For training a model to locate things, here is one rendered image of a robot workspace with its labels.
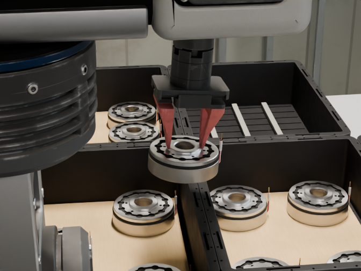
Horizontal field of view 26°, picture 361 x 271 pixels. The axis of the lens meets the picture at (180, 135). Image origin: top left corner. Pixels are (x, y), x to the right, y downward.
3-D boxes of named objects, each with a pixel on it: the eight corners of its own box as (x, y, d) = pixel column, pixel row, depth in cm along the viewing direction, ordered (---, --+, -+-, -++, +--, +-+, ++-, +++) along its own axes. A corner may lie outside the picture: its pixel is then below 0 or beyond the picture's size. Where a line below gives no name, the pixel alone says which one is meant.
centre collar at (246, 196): (252, 207, 130) (252, 203, 130) (223, 207, 130) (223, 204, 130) (249, 192, 134) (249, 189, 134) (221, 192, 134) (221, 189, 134)
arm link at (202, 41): (179, 7, 103) (221, 9, 104) (172, -5, 109) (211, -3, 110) (175, 57, 106) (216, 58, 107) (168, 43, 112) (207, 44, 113)
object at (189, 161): (225, 166, 111) (225, 162, 111) (155, 167, 109) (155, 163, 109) (210, 138, 120) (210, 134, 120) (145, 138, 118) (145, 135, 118)
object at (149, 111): (155, 122, 162) (155, 119, 162) (107, 123, 162) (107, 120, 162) (155, 103, 171) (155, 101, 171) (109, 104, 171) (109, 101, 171)
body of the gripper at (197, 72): (150, 86, 113) (153, 37, 110) (218, 87, 115) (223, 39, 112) (157, 102, 107) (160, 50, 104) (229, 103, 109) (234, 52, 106)
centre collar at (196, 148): (204, 156, 113) (204, 151, 112) (170, 156, 112) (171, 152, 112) (197, 142, 117) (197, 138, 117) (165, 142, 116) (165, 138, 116)
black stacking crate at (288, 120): (346, 192, 145) (352, 137, 140) (187, 201, 142) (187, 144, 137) (295, 108, 180) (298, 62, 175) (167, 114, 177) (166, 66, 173)
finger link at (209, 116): (164, 138, 117) (168, 78, 113) (210, 138, 118) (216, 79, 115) (171, 157, 111) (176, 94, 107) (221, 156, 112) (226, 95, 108)
